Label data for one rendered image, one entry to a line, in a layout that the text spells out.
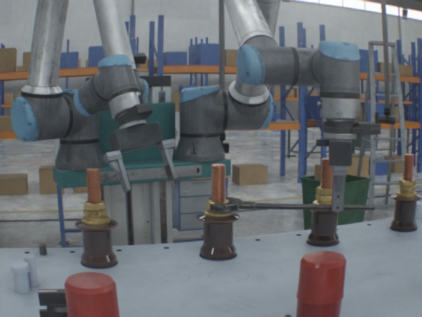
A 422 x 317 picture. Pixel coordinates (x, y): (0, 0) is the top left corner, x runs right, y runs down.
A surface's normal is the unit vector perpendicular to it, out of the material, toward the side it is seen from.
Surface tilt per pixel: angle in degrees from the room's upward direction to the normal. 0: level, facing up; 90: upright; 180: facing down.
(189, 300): 0
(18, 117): 95
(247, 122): 128
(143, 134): 67
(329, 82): 90
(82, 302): 89
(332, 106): 90
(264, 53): 61
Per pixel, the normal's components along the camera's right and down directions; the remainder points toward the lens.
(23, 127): -0.64, 0.18
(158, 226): 0.45, 0.11
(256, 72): 0.10, 0.46
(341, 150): -0.22, 0.12
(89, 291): 0.21, -0.40
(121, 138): 0.50, -0.30
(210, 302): 0.00, -0.99
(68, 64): 0.24, 0.12
